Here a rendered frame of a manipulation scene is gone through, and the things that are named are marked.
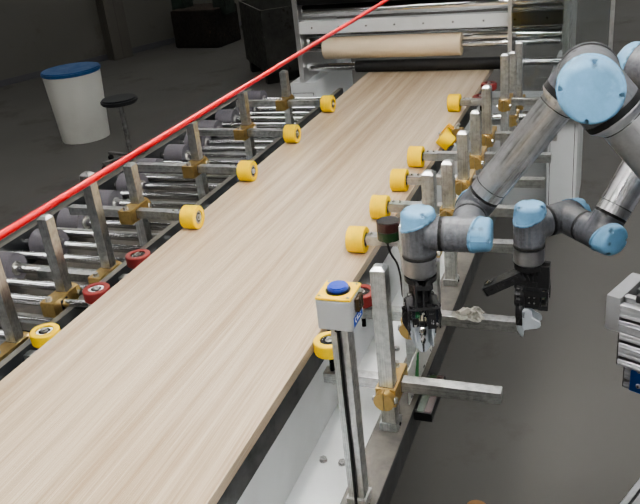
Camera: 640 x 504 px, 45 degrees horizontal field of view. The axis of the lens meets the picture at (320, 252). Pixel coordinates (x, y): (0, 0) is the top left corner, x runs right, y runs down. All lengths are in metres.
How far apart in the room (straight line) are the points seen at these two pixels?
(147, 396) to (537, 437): 1.65
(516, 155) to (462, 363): 1.85
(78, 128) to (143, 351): 5.52
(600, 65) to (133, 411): 1.19
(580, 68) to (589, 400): 1.97
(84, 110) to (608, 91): 6.24
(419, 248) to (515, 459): 1.43
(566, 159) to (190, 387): 3.10
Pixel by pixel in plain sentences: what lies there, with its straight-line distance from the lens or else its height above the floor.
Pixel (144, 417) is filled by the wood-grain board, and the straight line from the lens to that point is 1.78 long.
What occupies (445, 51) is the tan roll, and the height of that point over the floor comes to 1.02.
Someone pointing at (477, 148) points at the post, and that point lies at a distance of 2.88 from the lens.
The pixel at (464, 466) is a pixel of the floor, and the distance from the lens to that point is 2.90.
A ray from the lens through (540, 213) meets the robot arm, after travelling 1.89.
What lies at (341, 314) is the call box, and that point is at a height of 1.19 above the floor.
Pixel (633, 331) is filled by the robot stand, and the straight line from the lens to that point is 1.92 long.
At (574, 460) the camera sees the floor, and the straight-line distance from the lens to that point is 2.96.
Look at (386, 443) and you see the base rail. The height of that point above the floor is 0.70.
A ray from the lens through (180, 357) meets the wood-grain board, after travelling 1.95.
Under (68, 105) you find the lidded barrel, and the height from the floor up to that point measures 0.37.
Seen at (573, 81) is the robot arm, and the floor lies 1.55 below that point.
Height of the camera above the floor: 1.91
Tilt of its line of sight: 25 degrees down
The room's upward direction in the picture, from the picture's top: 6 degrees counter-clockwise
